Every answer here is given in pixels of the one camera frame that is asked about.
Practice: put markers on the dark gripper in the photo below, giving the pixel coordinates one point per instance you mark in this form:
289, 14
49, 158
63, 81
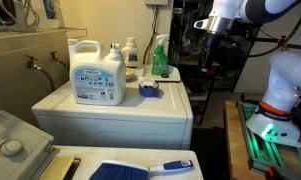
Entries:
212, 40

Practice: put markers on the small black lid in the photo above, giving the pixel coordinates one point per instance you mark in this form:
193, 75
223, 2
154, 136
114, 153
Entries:
165, 75

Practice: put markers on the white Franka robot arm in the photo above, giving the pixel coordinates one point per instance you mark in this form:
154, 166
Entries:
283, 83

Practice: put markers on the blue cup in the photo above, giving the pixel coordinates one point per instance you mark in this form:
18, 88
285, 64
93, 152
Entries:
148, 90

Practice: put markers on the black metal storage rack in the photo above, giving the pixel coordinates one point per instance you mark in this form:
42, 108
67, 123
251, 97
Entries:
190, 50

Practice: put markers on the green spray bottle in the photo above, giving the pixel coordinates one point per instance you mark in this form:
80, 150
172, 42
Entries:
159, 60

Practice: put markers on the small white detergent bottle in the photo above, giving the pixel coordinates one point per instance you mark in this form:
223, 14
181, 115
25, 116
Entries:
130, 53

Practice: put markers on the beige bowl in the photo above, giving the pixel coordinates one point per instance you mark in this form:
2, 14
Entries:
129, 74

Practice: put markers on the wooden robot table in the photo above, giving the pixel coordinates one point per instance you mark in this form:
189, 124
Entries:
235, 143

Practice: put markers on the white front-load washing machine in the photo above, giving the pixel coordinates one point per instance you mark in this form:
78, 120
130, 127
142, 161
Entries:
123, 126

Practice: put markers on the large white detergent jug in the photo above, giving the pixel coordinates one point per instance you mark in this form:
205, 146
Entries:
96, 80

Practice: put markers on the white top-load washing machine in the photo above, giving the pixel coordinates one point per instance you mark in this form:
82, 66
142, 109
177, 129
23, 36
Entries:
130, 160

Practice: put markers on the blue hand brush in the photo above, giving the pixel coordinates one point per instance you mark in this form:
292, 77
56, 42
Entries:
123, 171

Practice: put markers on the blue packet on shelf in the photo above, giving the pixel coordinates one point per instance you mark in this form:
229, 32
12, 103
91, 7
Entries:
50, 8

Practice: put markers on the brass coloured dispenser flap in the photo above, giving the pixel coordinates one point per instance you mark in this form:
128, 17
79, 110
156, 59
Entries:
58, 168

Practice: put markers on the white washer control knob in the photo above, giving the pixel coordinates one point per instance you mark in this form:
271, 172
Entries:
12, 147

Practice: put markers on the wall electrical box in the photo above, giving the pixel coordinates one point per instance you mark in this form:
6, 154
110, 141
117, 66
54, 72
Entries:
156, 2

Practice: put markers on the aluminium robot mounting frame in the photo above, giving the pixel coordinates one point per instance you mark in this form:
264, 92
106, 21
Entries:
260, 153

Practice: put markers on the wall shelf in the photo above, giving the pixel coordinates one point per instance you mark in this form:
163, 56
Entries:
33, 32

